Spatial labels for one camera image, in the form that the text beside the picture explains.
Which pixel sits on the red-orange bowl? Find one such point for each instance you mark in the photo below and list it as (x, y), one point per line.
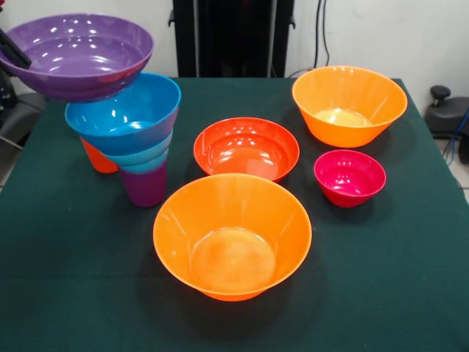
(245, 148)

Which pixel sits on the large orange bowl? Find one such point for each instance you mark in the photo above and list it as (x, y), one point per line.
(231, 238)
(348, 106)

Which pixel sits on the purple cup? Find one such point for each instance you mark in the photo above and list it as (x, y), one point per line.
(144, 188)

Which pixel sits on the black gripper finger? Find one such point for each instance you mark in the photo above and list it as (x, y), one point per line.
(14, 51)

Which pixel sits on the large blue bowl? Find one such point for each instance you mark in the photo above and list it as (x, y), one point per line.
(124, 121)

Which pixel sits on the black pedestal leg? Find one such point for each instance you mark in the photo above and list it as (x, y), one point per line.
(445, 113)
(18, 117)

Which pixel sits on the small blue bowl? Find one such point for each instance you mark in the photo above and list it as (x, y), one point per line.
(146, 161)

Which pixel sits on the orange cup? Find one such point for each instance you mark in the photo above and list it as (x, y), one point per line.
(97, 161)

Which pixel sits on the pink bowl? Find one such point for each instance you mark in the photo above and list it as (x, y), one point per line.
(348, 179)

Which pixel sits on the dark green tablecloth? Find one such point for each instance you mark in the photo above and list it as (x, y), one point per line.
(256, 102)

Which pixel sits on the purple bowl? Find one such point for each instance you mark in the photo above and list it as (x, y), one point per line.
(80, 55)

